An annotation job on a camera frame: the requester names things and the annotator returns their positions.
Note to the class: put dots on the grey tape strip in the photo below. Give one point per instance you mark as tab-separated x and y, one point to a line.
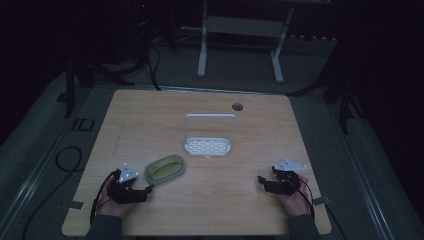
321	200
76	205

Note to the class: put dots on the white metal desk frame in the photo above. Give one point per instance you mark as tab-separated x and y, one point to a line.
240	26

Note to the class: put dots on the black metal stand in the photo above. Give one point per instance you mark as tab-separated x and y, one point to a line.
70	90
343	100

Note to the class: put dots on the white plastic drain rack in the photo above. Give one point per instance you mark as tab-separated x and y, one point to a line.
207	146

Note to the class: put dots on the person's right hand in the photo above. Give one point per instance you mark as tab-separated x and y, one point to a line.
298	203

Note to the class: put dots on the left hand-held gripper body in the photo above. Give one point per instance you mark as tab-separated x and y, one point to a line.
124	193

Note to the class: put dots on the person's left hand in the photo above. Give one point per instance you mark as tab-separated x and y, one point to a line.
111	208

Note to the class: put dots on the round table grommet hole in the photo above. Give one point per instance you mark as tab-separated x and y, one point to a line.
237	107

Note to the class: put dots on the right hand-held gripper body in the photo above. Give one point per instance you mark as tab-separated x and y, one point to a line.
283	185

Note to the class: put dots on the green and grey soap dish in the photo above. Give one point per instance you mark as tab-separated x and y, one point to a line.
165	169

